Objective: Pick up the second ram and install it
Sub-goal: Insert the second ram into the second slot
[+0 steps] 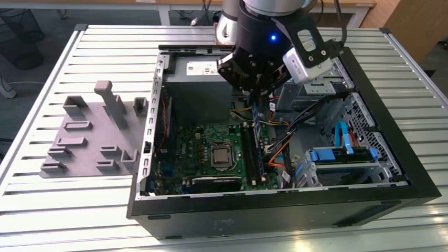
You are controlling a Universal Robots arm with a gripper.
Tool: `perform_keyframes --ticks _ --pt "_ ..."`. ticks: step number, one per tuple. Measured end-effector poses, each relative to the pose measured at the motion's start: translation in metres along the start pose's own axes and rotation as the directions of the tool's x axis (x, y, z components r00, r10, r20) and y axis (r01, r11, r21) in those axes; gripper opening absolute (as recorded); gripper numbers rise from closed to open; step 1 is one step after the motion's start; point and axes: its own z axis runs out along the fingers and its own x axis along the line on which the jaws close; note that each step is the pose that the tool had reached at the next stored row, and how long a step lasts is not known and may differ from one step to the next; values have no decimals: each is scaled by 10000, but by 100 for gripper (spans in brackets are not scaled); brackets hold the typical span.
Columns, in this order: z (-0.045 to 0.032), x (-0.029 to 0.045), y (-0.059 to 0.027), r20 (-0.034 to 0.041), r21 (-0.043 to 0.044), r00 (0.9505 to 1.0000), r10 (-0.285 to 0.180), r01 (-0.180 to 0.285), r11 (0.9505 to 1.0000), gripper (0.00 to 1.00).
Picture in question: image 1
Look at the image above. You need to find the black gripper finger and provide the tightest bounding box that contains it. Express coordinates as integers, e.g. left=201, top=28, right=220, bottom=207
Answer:
left=257, top=61, right=290, bottom=104
left=216, top=52, right=261, bottom=105

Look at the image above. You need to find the green RAM stick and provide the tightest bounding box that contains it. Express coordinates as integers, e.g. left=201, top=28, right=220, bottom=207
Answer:
left=250, top=101, right=262, bottom=131

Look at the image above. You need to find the black RAM slot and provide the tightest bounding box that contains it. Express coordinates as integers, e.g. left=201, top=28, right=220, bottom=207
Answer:
left=246, top=125, right=258, bottom=184
left=241, top=124, right=253, bottom=184

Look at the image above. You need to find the grey metal drive cage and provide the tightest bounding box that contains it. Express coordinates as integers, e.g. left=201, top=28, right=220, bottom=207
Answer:
left=274, top=78, right=354, bottom=111

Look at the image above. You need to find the grey power supply unit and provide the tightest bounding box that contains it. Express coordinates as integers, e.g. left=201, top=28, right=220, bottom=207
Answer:
left=164, top=56, right=234, bottom=124

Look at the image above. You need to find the silver CPU in socket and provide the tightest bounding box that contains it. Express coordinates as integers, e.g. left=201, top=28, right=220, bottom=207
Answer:
left=210, top=146, right=230, bottom=164

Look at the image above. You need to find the hard disk in blue carrier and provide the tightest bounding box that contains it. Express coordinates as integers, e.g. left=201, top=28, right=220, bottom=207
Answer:
left=309, top=146, right=380, bottom=165

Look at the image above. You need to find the green motherboard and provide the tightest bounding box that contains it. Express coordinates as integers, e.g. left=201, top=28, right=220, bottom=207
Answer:
left=153, top=123, right=281, bottom=195

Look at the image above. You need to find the grey metal disk bay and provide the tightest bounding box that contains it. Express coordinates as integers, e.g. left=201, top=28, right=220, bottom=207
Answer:
left=296, top=148, right=409, bottom=188

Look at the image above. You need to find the black graphics card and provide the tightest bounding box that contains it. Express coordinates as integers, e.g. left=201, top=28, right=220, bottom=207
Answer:
left=190, top=176, right=242, bottom=194

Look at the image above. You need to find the wooden cabinet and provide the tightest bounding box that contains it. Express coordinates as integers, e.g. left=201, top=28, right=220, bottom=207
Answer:
left=361, top=0, right=448, bottom=64

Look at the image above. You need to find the grey parts rack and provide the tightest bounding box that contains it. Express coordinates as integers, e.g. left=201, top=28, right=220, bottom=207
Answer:
left=37, top=81, right=149, bottom=180

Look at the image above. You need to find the black open PC case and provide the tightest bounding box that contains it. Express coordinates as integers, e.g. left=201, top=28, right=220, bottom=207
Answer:
left=125, top=44, right=442, bottom=240

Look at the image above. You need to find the black waste basket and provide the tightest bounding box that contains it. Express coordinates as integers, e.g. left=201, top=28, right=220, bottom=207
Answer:
left=0, top=9, right=45, bottom=70

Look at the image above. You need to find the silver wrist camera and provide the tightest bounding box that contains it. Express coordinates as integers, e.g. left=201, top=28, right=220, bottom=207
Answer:
left=282, top=50, right=333, bottom=86

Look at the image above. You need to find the black cable bundle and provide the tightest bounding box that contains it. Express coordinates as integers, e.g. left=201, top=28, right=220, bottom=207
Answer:
left=264, top=93, right=348, bottom=156

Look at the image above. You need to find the black camera cable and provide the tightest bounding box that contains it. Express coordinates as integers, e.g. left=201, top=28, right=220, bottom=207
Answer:
left=332, top=0, right=349, bottom=48

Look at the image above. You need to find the blue flat data wire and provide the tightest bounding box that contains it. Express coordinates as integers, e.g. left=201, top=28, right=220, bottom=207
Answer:
left=334, top=121, right=354, bottom=154

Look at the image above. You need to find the orange wire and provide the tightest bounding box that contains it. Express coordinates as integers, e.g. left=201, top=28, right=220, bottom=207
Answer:
left=268, top=151, right=292, bottom=168

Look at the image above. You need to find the thin red wire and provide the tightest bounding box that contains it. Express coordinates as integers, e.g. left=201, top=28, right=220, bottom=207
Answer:
left=156, top=96, right=173, bottom=153

